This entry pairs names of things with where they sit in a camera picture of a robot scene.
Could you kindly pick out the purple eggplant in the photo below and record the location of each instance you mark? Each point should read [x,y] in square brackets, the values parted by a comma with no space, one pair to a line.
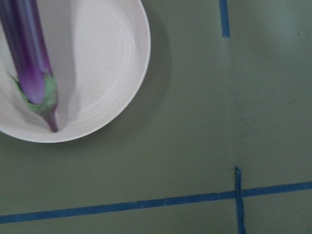
[35,78]

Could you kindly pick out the pink plate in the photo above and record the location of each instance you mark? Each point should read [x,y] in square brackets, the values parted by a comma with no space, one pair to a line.
[99,51]

